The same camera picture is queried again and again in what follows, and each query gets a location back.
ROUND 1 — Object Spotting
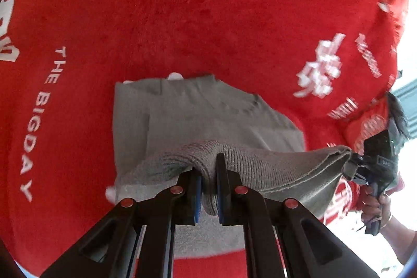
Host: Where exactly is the red printed blanket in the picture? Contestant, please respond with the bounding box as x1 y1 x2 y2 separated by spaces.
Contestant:
0 0 412 278

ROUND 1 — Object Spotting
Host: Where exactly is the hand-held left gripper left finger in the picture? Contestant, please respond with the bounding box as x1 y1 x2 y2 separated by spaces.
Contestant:
41 167 204 278

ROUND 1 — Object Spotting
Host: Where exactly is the red pillow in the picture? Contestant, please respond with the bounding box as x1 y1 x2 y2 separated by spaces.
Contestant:
345 99 391 155

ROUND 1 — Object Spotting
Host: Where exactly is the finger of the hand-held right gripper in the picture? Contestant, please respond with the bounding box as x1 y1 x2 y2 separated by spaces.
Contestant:
342 152 371 186

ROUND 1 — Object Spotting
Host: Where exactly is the person's right forearm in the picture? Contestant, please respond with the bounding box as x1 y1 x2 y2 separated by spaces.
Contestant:
379 216 417 265

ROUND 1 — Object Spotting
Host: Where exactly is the grey sweater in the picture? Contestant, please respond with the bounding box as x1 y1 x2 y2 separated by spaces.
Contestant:
106 74 354 257

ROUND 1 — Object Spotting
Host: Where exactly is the dark fuzzy object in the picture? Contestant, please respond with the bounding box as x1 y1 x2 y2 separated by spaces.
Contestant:
386 92 410 143

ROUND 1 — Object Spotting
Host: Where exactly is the person's right hand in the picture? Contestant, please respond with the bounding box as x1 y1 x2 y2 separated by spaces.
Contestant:
358 185 392 230

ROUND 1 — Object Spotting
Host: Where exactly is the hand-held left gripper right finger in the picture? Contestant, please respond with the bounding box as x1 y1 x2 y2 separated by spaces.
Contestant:
216 152 382 278

